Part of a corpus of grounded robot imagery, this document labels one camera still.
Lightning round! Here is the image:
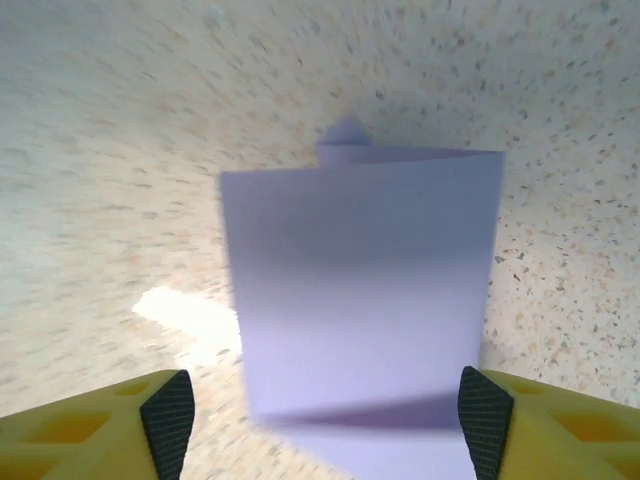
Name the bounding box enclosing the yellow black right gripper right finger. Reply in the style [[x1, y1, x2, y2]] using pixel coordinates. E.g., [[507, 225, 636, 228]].
[[457, 365, 640, 480]]

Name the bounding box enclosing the purple paper sheet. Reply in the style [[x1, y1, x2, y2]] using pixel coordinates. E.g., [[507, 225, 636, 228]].
[[218, 114, 506, 480]]

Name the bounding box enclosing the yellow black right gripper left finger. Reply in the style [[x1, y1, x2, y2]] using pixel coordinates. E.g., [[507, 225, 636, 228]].
[[0, 368, 195, 480]]

